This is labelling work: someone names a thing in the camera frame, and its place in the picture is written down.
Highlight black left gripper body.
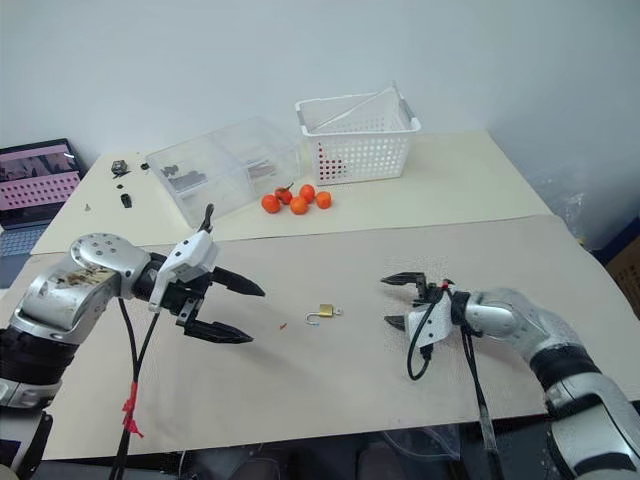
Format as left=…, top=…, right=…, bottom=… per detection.
left=162, top=269, right=217, bottom=332

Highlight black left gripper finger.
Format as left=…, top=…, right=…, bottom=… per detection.
left=212, top=266, right=266, bottom=299
left=183, top=318, right=255, bottom=346

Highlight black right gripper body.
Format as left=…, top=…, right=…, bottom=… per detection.
left=412, top=278, right=454, bottom=308

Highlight small brass padlock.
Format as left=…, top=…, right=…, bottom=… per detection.
left=305, top=302, right=336, bottom=327

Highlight beige table mat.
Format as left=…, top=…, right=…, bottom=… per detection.
left=0, top=214, right=640, bottom=462

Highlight red tape strip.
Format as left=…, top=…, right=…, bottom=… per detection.
left=122, top=382, right=145, bottom=439

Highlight black parts pile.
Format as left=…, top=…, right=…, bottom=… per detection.
left=163, top=162, right=209, bottom=192

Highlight dark flat parts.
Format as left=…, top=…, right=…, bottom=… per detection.
left=246, top=158, right=279, bottom=179

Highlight clear plastic sheet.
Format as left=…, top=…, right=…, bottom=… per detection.
left=383, top=423, right=462, bottom=462

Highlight white perforated plastic basket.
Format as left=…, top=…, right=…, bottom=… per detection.
left=294, top=80, right=422, bottom=184

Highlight red item inside basket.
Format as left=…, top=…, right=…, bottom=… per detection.
left=317, top=143, right=344, bottom=182

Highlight clear plastic storage box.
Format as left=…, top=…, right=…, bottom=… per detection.
left=145, top=115, right=302, bottom=226

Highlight clear plastic bag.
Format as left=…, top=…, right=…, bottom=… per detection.
left=537, top=162, right=604, bottom=249

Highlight open laptop with pink screen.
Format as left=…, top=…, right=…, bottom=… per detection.
left=0, top=138, right=82, bottom=259

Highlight brown cardboard box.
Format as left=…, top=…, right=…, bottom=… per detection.
left=605, top=247, right=640, bottom=322

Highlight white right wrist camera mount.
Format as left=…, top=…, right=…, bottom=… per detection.
left=407, top=294, right=454, bottom=350

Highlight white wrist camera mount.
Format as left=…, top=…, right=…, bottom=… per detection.
left=148, top=233, right=220, bottom=314
left=407, top=294, right=454, bottom=350

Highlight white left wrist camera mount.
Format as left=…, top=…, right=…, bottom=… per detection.
left=148, top=233, right=220, bottom=314

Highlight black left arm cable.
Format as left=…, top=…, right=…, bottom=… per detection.
left=110, top=202, right=216, bottom=480

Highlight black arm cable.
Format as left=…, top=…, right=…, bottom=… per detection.
left=110, top=202, right=216, bottom=480
left=405, top=289, right=504, bottom=480

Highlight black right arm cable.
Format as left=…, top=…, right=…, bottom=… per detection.
left=405, top=289, right=504, bottom=480

